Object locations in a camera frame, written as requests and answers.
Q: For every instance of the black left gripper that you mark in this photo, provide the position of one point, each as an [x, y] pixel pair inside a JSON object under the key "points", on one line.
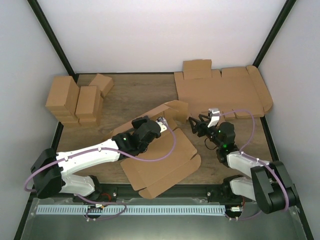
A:
{"points": [[137, 122]]}

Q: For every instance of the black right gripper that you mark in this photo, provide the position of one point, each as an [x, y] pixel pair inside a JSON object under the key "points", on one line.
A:
{"points": [[200, 125]]}

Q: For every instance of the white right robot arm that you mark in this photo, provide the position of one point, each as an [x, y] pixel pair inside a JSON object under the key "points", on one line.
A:
{"points": [[267, 183]]}

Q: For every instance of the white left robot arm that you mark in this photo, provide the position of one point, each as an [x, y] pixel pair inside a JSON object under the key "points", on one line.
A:
{"points": [[55, 172]]}

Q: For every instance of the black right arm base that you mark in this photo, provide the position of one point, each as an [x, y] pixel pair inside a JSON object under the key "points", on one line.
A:
{"points": [[218, 193]]}

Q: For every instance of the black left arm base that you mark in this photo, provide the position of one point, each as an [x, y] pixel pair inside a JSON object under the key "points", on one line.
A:
{"points": [[106, 193]]}

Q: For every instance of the tilted small cardboard box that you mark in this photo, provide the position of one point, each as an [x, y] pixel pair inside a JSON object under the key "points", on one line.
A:
{"points": [[104, 84]]}

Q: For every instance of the tall folded cardboard box stack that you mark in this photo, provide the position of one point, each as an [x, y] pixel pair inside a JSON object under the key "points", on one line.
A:
{"points": [[62, 100]]}

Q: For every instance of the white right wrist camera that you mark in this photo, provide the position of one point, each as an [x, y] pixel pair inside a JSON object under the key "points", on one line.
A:
{"points": [[214, 117]]}

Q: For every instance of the light blue slotted cable duct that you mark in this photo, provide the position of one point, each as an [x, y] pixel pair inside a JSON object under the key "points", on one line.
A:
{"points": [[134, 210]]}

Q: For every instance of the black right frame post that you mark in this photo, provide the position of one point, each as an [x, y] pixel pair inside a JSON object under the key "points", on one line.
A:
{"points": [[280, 20]]}

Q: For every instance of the black frame post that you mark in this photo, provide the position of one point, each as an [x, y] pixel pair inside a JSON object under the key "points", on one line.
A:
{"points": [[280, 20], [43, 21]]}

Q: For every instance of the black left frame post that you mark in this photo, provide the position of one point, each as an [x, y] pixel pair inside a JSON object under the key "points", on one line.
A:
{"points": [[43, 21]]}

